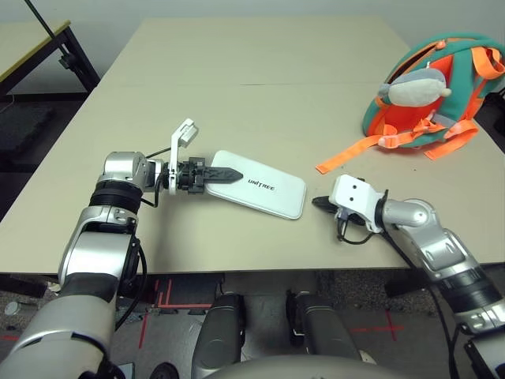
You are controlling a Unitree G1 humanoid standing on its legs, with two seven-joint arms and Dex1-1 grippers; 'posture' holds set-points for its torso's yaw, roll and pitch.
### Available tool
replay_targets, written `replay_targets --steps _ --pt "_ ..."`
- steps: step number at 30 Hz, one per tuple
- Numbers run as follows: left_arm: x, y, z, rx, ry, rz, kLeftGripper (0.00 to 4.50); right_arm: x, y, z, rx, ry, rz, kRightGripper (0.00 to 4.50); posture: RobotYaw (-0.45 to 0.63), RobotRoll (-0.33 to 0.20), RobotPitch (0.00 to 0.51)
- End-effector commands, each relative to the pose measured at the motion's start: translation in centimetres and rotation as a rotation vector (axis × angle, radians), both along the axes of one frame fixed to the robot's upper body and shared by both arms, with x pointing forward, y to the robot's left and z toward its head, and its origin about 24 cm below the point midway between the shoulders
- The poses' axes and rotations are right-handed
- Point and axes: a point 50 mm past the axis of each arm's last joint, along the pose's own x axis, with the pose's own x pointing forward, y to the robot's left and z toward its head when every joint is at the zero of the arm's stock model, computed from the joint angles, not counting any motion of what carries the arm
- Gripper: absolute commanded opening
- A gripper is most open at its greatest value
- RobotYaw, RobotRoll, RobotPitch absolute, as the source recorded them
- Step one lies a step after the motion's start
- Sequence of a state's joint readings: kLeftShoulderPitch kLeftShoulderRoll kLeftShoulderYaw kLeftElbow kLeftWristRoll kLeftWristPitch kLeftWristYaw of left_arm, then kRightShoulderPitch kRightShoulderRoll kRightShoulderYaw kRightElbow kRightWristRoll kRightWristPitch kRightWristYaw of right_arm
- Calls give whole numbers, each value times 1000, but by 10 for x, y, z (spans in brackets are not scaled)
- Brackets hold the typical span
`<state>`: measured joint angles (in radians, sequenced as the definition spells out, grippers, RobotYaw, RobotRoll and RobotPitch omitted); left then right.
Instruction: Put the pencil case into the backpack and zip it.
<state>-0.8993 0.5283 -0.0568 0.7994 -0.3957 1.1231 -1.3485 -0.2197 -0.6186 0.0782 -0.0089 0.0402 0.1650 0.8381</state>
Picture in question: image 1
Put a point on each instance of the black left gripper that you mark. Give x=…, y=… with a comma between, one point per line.
x=191, y=177

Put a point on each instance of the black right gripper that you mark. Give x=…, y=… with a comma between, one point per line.
x=349, y=219

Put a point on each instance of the white Unitree pencil case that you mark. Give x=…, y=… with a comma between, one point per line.
x=268, y=189

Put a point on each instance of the grey plush shark toy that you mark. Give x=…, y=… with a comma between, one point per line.
x=414, y=88

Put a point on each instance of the green and orange backpack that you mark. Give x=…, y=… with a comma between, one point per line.
x=461, y=75

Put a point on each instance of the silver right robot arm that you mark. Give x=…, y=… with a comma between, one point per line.
x=438, y=248

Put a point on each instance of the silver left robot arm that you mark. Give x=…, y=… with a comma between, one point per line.
x=94, y=252

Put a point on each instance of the dark grey robot right thigh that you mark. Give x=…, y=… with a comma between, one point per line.
x=321, y=327

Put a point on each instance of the dark grey robot thigh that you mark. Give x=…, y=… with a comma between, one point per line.
x=219, y=331
x=321, y=327

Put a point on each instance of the dark grey robot left thigh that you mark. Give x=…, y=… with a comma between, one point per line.
x=219, y=331

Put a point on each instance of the white perforated shoe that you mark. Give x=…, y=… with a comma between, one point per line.
x=367, y=356

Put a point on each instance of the grey robot torso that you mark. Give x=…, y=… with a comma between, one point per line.
x=284, y=371

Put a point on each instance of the black clamp on table leg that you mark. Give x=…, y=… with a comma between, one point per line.
x=68, y=61

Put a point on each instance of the dark foam floor mat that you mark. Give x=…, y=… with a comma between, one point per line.
x=19, y=126

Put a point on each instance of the black table foot bar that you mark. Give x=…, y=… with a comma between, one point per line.
x=21, y=286

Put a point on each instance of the thin black pole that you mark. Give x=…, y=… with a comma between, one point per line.
x=37, y=17

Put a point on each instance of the grey caster wheel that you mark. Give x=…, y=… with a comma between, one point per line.
x=12, y=308

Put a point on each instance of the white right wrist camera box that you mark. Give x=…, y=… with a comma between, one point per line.
x=355, y=195

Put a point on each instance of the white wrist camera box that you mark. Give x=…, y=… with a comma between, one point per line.
x=185, y=132
x=355, y=195

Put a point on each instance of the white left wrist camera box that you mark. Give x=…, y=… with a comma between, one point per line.
x=185, y=132

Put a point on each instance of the side table with black frame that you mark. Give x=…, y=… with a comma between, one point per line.
x=23, y=45

